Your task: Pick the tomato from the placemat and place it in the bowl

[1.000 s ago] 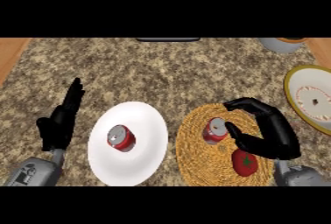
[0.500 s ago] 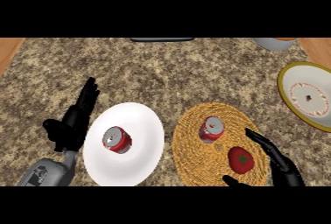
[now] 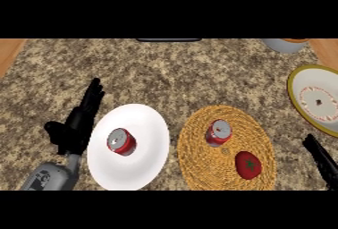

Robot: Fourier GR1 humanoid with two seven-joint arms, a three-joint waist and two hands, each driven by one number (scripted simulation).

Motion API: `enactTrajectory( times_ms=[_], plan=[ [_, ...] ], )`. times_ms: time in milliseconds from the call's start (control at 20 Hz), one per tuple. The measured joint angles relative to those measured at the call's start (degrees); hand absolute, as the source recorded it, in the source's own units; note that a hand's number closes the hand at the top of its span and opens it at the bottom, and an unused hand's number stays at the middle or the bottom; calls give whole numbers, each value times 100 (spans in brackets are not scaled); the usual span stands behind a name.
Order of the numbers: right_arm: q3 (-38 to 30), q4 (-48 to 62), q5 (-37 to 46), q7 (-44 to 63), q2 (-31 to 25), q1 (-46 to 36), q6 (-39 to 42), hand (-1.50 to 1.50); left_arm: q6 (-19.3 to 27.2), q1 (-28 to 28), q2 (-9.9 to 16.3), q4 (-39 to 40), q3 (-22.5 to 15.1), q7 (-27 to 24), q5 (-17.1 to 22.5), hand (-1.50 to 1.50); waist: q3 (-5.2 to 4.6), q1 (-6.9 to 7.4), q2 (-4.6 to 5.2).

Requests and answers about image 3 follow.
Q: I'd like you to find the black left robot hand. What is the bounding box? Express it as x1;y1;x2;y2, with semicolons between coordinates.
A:
45;77;107;157

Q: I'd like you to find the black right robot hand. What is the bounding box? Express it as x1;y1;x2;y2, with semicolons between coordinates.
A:
301;133;338;191

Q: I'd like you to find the red tomato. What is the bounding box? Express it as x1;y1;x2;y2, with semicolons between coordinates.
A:
234;150;265;181

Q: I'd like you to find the white bowl with yellow rim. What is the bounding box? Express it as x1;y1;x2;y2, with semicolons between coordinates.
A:
287;64;338;139

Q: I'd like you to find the round woven yellow placemat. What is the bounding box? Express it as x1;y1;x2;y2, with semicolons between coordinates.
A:
177;105;278;191

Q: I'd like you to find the red can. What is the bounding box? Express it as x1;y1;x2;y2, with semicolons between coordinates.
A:
205;119;234;148
107;127;138;157

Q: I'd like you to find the white plate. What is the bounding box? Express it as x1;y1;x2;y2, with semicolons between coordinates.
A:
86;103;172;191

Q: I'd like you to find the dark flat appliance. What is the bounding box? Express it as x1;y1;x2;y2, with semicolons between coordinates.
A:
135;38;204;43

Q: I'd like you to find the grey pot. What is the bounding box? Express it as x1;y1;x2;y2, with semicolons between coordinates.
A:
260;38;310;55

